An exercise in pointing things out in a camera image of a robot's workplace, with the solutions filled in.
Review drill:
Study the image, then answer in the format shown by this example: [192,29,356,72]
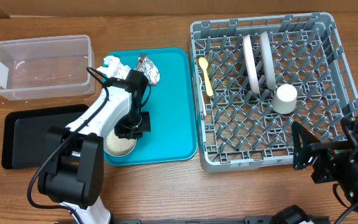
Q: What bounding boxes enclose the white napkin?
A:
[97,55,131,80]

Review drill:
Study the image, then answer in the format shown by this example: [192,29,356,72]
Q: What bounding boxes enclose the yellow plastic spoon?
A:
[198,57,214,96]

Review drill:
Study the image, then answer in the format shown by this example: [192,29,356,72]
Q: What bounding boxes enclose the pink plastic utensil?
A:
[198,75,207,117]

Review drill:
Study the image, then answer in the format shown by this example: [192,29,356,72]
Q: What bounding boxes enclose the gray bowl of grains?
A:
[104,131,137,157]

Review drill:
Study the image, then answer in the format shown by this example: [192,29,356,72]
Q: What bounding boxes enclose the foil wrapper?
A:
[135,54,160,86]

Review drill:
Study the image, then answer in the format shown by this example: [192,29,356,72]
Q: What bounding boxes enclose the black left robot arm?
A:
[27,67,151,223]

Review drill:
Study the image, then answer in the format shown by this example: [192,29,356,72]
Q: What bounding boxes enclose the white paper cup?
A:
[272,84,298,114]

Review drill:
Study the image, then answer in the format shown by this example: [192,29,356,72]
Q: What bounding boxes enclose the gray dishwasher rack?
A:
[189,12,358,172]

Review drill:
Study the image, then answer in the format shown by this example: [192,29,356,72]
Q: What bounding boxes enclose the clear plastic bin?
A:
[0,35,95,101]

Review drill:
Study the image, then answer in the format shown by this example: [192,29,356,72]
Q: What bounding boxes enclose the teal serving tray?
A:
[104,47,198,166]

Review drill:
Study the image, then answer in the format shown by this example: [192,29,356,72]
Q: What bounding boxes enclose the black plastic tray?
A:
[1,104,88,169]

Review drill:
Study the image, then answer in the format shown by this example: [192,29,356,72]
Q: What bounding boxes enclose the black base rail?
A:
[110,214,331,224]

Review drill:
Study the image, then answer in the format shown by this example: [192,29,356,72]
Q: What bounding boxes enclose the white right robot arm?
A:
[291,112,358,223]

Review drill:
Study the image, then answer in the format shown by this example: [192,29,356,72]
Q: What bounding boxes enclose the gray plate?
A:
[260,31,276,91]

